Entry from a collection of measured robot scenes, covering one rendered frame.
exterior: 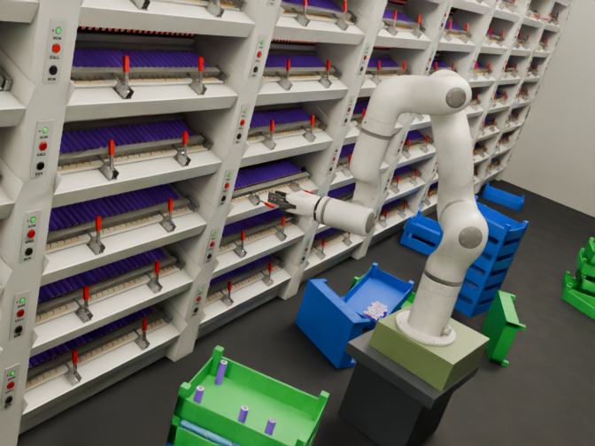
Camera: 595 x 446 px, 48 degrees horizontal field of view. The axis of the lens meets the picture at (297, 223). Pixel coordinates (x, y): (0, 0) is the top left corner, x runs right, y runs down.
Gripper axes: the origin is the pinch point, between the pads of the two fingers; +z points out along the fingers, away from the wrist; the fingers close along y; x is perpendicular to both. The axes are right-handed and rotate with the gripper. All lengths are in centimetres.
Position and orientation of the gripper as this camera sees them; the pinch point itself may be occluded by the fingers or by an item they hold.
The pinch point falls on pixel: (277, 197)
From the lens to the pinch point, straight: 207.0
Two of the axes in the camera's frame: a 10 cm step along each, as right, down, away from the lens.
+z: -8.6, -2.5, 4.5
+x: -1.3, 9.5, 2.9
